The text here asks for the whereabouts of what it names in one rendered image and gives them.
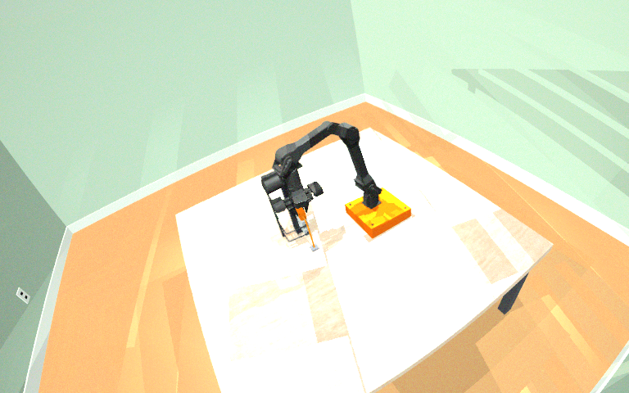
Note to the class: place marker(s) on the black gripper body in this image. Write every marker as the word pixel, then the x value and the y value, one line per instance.
pixel 280 205

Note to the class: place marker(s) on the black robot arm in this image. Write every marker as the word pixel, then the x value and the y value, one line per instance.
pixel 289 155

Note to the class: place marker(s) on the orange power cord with plug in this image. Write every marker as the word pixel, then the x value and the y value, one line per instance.
pixel 302 216

